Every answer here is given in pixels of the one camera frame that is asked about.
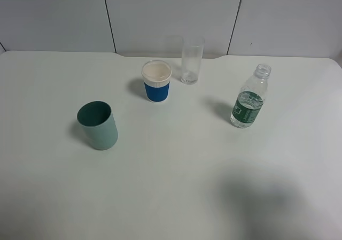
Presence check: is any clear bottle with green label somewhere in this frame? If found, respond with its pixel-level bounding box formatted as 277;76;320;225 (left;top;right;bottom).
230;64;271;128

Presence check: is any blue sleeved white paper cup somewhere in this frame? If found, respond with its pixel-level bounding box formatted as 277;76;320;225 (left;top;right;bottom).
142;60;172;103

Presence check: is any teal plastic cup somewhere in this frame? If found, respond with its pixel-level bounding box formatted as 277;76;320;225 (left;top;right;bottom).
77;100;118;150

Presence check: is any tall clear glass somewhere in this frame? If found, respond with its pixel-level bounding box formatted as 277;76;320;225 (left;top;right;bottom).
180;35;205;84

